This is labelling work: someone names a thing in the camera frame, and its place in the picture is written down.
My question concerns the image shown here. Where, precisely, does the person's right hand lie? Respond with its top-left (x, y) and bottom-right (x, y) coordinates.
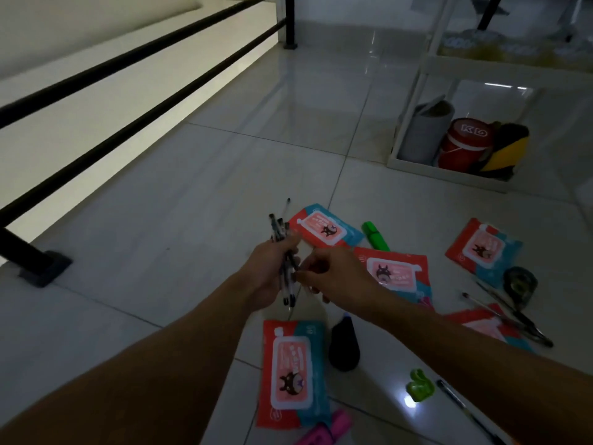
top-left (294, 247), bottom-right (386, 320)

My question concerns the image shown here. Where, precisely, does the person's left hand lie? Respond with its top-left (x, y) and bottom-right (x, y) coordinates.
top-left (240, 234), bottom-right (302, 314)

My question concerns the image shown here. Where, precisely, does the black ballpoint pen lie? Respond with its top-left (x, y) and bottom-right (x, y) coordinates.
top-left (277, 218), bottom-right (297, 307)
top-left (281, 197), bottom-right (297, 307)
top-left (269, 213), bottom-right (289, 305)
top-left (475, 280), bottom-right (538, 332)
top-left (436, 379), bottom-right (507, 445)
top-left (462, 292), bottom-right (554, 348)

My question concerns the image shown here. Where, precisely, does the person's left forearm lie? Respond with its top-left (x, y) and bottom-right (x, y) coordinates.
top-left (0, 272), bottom-right (258, 445)

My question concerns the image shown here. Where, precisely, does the person's right forearm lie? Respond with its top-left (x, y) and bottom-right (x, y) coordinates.
top-left (366, 286), bottom-right (593, 445)

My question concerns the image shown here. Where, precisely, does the red teal wet wipes packet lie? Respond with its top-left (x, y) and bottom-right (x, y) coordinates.
top-left (289, 203), bottom-right (365, 249)
top-left (354, 247), bottom-right (435, 312)
top-left (256, 319), bottom-right (332, 430)
top-left (445, 218), bottom-right (524, 289)
top-left (444, 304), bottom-right (536, 353)

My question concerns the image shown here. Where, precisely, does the green highlighter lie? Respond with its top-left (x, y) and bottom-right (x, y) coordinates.
top-left (361, 221), bottom-right (391, 252)

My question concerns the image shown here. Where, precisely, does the black ink bottle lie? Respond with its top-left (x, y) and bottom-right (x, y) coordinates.
top-left (328, 314), bottom-right (361, 372)

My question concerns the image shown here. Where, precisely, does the pink highlighter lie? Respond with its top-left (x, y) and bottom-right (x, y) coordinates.
top-left (296, 409), bottom-right (354, 445)

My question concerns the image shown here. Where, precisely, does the green plastic clip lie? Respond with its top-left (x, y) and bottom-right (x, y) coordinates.
top-left (406, 368), bottom-right (435, 403)

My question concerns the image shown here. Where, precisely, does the grey rolled mat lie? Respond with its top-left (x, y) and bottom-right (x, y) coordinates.
top-left (397, 96), bottom-right (456, 165)

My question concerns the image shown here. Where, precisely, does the black metal railing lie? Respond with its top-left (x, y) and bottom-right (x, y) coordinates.
top-left (0, 0), bottom-right (298, 288)

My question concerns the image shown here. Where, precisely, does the red round container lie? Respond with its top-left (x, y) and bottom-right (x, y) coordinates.
top-left (437, 117), bottom-right (494, 172)

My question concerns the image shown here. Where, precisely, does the dark tape dispenser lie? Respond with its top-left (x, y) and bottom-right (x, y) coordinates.
top-left (503, 266), bottom-right (539, 311)

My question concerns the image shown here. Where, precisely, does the white shelf rack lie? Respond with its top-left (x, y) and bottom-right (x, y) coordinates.
top-left (386, 0), bottom-right (593, 195)

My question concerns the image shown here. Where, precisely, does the yellow black bag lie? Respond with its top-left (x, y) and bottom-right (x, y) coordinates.
top-left (470, 122), bottom-right (530, 179)

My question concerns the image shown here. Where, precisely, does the black pole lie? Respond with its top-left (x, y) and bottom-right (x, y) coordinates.
top-left (476, 0), bottom-right (507, 31)

